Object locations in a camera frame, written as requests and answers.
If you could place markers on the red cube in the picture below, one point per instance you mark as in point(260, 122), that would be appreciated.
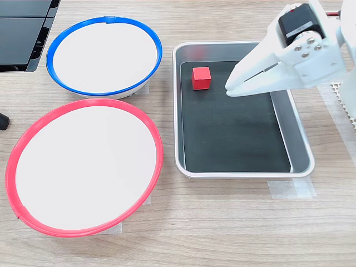
point(200, 78)

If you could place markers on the steel tray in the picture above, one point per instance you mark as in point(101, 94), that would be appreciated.
point(297, 133)

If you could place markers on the black tray mat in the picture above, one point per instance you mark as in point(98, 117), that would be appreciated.
point(233, 133)

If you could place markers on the clear tape strip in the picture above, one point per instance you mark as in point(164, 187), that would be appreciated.
point(147, 87)
point(340, 136)
point(292, 189)
point(115, 229)
point(148, 200)

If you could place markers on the blue-rimmed white plate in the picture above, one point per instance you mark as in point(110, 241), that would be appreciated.
point(105, 58)

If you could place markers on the red-rimmed white plate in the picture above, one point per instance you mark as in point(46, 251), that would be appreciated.
point(83, 167)

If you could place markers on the black flat device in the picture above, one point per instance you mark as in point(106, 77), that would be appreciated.
point(19, 39)

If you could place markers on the small black rounded object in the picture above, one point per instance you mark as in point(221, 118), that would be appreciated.
point(4, 121)

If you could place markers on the pale perforated base plate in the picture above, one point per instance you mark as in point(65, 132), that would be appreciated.
point(351, 119)

